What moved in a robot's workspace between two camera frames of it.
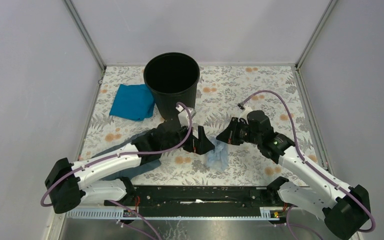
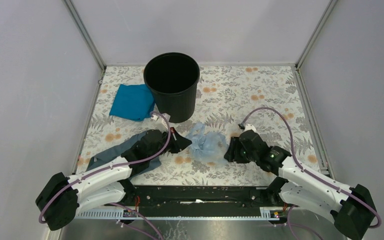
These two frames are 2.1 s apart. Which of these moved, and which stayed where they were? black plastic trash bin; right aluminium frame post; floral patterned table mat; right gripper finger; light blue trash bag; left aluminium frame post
Moved: light blue trash bag; right gripper finger
Stayed: floral patterned table mat; right aluminium frame post; black plastic trash bin; left aluminium frame post
